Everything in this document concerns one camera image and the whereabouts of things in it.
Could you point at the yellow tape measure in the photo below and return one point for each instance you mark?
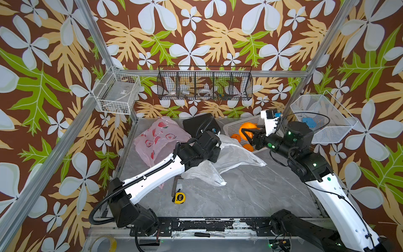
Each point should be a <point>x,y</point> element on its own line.
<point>179,198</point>

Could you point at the white wire basket left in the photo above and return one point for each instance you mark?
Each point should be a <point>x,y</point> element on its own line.
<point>117,92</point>

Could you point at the black screwdriver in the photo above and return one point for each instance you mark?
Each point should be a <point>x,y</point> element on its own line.
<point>207,235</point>

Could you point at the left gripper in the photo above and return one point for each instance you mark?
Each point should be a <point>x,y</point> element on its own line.
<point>214,152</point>

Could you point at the black plastic tool case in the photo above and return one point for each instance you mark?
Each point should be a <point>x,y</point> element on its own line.
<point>201,123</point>

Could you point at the pink printed plastic bag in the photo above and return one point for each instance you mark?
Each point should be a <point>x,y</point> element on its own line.
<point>156,146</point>

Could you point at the white mesh basket right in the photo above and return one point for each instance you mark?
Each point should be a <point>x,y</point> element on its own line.
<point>333,120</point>

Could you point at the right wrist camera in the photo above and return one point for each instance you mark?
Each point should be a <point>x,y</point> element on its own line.
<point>271,119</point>

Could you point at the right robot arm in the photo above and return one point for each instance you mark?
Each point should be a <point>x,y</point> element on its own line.
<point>352,233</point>

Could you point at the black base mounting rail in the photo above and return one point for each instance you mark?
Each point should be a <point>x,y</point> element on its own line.
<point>231,227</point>

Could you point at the yellow tape roll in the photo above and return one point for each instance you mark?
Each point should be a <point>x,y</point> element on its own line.
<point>104,244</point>

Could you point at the orange fruit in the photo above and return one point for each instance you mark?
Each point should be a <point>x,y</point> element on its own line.
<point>248,147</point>
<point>246,131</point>
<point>236,137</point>

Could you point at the white plastic bag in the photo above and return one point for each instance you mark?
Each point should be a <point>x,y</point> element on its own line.
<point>232,155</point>

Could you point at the black wire basket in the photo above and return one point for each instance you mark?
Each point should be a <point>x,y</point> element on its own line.
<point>183,82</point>

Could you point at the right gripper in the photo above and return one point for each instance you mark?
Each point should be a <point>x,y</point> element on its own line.
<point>258,136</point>

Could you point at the large metal hex key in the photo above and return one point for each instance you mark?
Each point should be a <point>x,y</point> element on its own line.
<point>175,183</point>

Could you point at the blue object in basket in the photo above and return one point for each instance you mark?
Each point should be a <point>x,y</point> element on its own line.
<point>310,122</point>

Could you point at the white tape roll in basket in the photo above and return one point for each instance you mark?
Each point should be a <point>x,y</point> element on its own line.
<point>205,93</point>

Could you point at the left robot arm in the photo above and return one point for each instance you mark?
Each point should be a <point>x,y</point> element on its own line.
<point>121,204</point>

